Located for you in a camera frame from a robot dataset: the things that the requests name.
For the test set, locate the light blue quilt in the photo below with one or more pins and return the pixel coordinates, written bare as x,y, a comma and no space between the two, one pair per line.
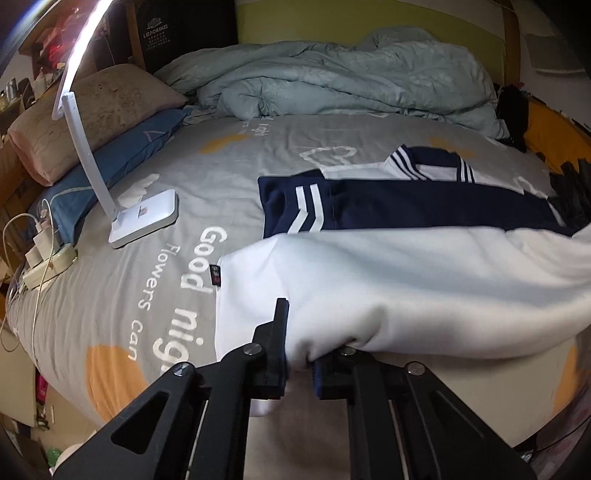
346,74

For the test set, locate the cluttered wooden shelf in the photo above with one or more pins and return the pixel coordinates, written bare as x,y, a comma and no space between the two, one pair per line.
41,60

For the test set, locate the blue pillow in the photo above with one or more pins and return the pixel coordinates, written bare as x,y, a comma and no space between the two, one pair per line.
115,161

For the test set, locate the black padded jacket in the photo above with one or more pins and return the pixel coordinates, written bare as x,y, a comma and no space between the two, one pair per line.
572,194

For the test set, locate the orange bed board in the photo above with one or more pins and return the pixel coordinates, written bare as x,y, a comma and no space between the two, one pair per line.
558,134

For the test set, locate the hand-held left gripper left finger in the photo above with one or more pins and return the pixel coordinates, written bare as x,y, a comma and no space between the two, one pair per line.
277,350

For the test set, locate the beige pillow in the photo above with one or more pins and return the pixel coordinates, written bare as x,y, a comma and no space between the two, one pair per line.
92,120

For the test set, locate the black printed bag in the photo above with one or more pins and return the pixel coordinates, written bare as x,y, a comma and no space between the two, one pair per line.
184,37

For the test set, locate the white power strip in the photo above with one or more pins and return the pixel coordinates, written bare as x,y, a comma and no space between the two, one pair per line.
48,267

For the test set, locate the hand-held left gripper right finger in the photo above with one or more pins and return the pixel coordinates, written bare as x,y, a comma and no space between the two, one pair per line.
332,374

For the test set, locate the black backpack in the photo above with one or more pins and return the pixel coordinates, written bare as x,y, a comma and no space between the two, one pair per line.
512,115

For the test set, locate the hanging mosquito net cloth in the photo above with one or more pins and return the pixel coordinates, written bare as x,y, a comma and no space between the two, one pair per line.
554,55

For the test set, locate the wooden bed frame post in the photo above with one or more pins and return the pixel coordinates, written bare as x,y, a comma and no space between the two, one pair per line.
511,41

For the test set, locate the white desk lamp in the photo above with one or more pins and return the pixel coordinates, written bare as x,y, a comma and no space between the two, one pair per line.
147,217

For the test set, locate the white and navy varsity jacket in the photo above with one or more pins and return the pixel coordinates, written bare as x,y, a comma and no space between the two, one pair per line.
415,277

